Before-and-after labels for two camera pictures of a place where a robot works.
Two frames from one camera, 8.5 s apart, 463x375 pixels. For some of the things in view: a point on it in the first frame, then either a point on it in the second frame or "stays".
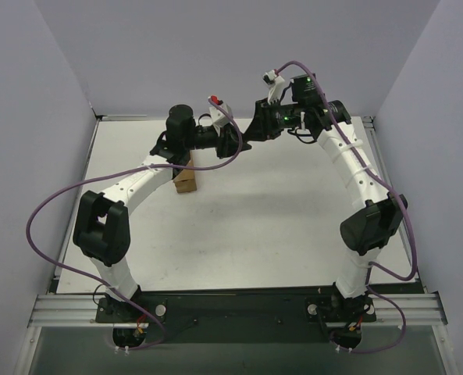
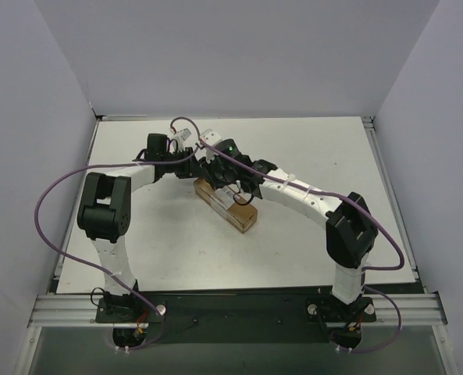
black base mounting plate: x=240 y=317 stays
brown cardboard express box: x=186 y=180 to x=221 y=201
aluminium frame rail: x=83 y=311 stays
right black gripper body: x=265 y=118 to x=226 y=178
